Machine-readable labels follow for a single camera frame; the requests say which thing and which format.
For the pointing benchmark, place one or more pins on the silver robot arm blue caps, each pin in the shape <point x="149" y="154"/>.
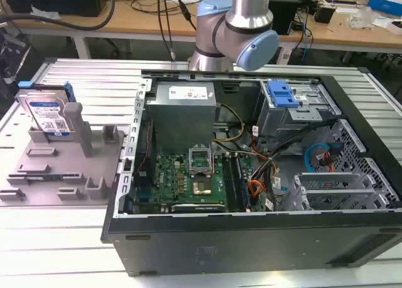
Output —
<point x="238" y="27"/>

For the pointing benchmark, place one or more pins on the silver disk bay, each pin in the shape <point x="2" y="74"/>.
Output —
<point x="329" y="190"/>

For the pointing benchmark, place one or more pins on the hard disk in blue carrier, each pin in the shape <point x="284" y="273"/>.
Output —
<point x="47" y="112"/>

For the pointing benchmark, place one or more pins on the grey power supply unit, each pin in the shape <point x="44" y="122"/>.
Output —
<point x="180" y="118"/>

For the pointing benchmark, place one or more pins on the green motherboard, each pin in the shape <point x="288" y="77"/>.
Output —
<point x="185" y="184"/>

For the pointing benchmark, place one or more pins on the brown chipset heatsink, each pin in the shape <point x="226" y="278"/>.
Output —
<point x="201" y="187"/>

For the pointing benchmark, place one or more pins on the blue drive bay latch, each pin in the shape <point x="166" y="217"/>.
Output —
<point x="281" y="95"/>

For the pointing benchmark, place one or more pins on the silver drive cage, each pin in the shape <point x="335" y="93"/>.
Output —
<point x="292" y="112"/>

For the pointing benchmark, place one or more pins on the black open PC case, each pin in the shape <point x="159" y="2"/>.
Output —
<point x="251" y="237"/>

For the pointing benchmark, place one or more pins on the wooden desk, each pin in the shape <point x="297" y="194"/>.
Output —
<point x="201" y="21"/>

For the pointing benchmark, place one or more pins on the grey parts rack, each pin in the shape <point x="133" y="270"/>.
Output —
<point x="63" y="168"/>

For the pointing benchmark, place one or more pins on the black computer tower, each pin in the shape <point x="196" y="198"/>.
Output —
<point x="282" y="15"/>

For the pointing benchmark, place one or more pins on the black box on desk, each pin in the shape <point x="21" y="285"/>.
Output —
<point x="324" y="13"/>

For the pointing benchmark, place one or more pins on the blue cardboard box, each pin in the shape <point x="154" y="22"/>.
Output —
<point x="385" y="4"/>

